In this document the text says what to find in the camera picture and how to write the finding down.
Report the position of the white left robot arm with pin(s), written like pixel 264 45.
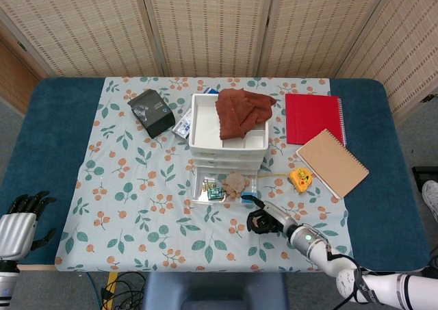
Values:
pixel 7 282

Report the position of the kraft brown spiral notebook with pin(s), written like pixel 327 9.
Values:
pixel 333 163

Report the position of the beige object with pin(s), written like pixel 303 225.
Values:
pixel 234 183

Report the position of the red spiral notebook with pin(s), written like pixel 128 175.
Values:
pixel 311 118

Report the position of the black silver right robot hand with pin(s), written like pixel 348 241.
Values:
pixel 270 217

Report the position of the black cardboard box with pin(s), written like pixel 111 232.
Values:
pixel 154 115

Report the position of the blue small box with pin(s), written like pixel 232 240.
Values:
pixel 211 91

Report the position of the blue padded seat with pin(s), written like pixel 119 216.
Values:
pixel 212 289

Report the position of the white blue small carton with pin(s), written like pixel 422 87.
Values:
pixel 183 125

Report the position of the wooden door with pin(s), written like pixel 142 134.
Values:
pixel 13 77

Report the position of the white shoe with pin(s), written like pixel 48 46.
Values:
pixel 431 197

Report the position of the floral print tablecloth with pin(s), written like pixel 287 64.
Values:
pixel 137 187

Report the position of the yellow tape measure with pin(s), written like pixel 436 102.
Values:
pixel 301 180

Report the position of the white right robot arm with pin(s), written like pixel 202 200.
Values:
pixel 328 255

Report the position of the brown cloth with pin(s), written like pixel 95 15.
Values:
pixel 239 115

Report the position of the teal blue table cover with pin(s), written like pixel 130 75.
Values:
pixel 51 135

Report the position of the blue white eraser block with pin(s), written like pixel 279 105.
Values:
pixel 246 198

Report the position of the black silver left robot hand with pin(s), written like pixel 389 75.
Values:
pixel 17 224

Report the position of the black floor stand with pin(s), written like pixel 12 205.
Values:
pixel 426 174

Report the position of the white plastic drawer unit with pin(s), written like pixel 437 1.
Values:
pixel 205 118

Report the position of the gold metal clips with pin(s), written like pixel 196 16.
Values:
pixel 207 184

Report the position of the woven folding screen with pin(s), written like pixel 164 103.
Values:
pixel 205 26

